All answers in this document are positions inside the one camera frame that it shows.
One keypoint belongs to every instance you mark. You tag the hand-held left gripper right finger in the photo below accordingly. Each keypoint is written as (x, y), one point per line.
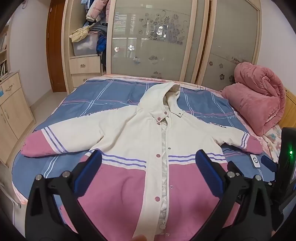
(207, 173)

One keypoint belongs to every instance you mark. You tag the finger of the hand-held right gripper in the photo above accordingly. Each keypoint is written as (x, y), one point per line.
(234, 167)
(269, 163)

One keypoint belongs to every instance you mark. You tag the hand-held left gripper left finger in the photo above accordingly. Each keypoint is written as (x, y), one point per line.
(89, 172)

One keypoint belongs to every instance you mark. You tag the white and pink hooded jacket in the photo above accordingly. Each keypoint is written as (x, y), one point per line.
(129, 129)

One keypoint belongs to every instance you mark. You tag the floral bedding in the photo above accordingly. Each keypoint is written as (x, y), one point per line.
(272, 141)

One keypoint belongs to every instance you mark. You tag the wooden bed headboard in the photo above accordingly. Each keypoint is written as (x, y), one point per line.
(290, 111)

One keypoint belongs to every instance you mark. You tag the pink rolled quilt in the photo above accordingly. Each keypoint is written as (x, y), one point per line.
(254, 97)

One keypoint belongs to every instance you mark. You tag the blue plaid bed sheet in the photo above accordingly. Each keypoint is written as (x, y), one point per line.
(97, 92)

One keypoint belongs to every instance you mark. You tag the beige wardrobe drawer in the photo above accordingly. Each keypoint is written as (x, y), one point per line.
(81, 80)
(84, 64)

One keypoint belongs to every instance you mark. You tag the light wooden cabinet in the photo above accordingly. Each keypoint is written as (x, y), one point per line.
(13, 109)

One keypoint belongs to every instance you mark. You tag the translucent storage box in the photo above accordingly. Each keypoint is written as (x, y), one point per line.
(84, 46)

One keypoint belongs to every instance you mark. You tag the frosted glass sliding door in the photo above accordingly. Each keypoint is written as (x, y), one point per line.
(231, 39)
(150, 39)

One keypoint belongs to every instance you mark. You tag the blue garment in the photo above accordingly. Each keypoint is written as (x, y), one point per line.
(101, 45)

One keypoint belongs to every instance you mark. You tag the brown wooden door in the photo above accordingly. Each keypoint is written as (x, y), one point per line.
(54, 46)

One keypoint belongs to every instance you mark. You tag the beige wooden wardrobe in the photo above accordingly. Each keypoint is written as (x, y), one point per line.
(203, 34)

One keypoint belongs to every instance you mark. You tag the grey clothing pile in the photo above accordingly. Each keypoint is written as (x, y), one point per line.
(99, 28)

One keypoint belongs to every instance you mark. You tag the bookshelf with books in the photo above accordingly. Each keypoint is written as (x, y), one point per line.
(3, 53)

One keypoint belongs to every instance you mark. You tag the pink puffer coat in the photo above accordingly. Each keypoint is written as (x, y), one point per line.
(97, 10)

